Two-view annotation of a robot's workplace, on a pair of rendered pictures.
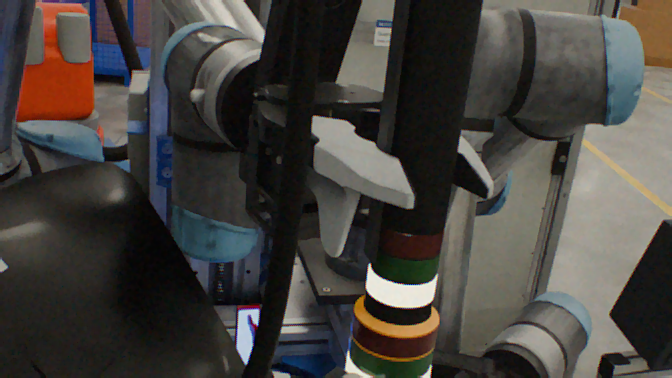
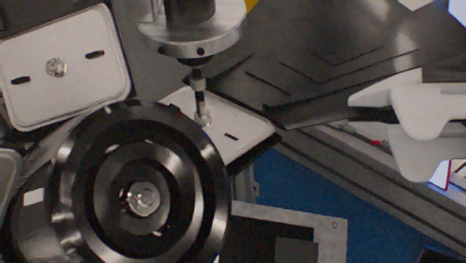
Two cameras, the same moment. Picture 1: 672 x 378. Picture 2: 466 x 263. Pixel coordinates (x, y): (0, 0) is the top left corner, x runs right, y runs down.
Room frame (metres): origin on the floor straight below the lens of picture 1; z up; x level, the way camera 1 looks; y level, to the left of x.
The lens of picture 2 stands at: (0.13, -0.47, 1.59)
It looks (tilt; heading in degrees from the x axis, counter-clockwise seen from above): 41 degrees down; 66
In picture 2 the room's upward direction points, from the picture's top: 5 degrees counter-clockwise
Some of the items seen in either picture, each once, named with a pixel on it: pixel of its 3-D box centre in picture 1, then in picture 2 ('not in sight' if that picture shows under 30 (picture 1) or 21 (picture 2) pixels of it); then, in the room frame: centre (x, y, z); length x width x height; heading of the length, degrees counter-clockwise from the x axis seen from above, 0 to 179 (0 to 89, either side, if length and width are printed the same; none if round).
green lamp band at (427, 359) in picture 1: (391, 345); not in sight; (0.30, -0.04, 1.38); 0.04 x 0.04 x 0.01
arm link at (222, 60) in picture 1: (250, 97); not in sight; (0.48, 0.07, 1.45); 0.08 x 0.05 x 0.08; 120
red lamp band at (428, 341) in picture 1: (394, 323); not in sight; (0.30, -0.04, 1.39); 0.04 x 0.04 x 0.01
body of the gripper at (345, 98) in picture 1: (300, 140); not in sight; (0.41, 0.03, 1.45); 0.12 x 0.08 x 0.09; 30
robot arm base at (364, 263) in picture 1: (371, 235); not in sight; (1.07, -0.07, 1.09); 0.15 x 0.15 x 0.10
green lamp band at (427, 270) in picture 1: (405, 256); not in sight; (0.30, -0.04, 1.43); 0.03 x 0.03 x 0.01
